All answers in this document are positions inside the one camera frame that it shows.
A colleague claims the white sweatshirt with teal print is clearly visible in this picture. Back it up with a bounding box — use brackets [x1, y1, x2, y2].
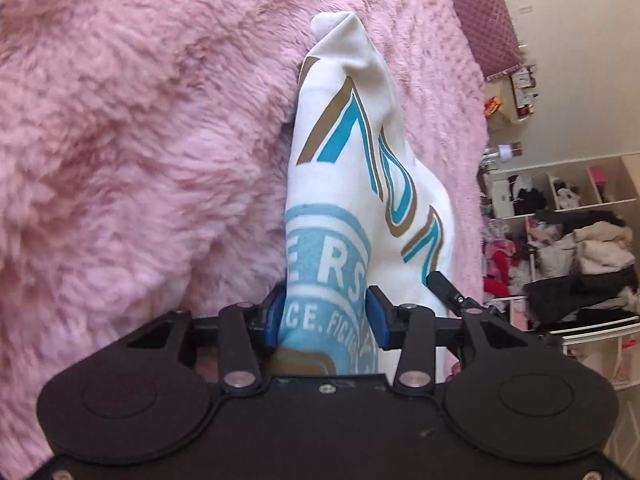
[270, 12, 454, 376]

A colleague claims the red clothes pile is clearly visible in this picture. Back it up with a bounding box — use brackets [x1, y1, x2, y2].
[483, 238, 516, 298]

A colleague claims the white open wardrobe shelving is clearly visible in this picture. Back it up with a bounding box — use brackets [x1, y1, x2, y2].
[482, 154, 639, 390]

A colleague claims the small white table lamp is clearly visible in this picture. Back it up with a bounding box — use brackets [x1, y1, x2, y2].
[483, 143, 522, 162]

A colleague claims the red snack bag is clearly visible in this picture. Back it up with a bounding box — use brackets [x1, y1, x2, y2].
[484, 96, 502, 119]

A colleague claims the wooden bedside shelf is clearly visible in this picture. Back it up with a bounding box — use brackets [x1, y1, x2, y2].
[485, 64, 538, 133]

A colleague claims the pink fluffy bed blanket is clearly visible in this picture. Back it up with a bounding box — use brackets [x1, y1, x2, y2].
[1, 0, 487, 479]

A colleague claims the purple quilted headboard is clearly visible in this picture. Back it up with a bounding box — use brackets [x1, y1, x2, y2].
[451, 0, 523, 81]

